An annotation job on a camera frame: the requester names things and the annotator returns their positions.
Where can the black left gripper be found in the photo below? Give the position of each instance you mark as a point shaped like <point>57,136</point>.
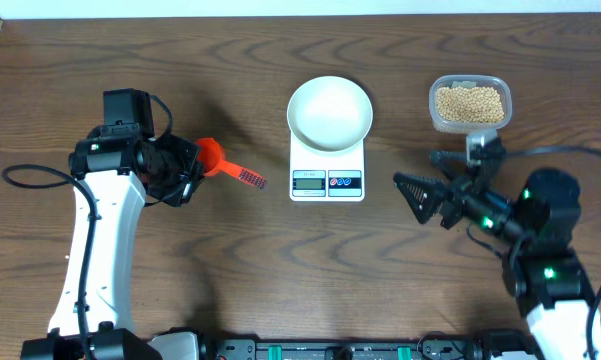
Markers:
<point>193,171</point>

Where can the clear plastic container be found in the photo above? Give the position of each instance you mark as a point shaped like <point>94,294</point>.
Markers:
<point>469,81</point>

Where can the beige bowl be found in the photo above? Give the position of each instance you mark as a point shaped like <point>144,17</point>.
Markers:
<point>330,114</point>

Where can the white digital kitchen scale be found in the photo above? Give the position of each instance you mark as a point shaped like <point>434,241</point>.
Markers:
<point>325,176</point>

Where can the yellow soybeans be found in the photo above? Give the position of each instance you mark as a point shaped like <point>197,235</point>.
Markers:
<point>469,105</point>

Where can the red measuring scoop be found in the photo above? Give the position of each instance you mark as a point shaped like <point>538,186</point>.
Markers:
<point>212,155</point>

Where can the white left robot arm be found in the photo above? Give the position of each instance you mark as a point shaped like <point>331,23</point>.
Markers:
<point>119,169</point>

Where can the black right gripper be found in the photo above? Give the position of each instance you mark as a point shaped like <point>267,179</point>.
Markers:
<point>435,192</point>

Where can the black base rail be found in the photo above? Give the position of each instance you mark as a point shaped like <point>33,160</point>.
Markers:
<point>435,345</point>

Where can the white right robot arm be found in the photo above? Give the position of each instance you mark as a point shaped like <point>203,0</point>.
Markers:
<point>540,269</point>

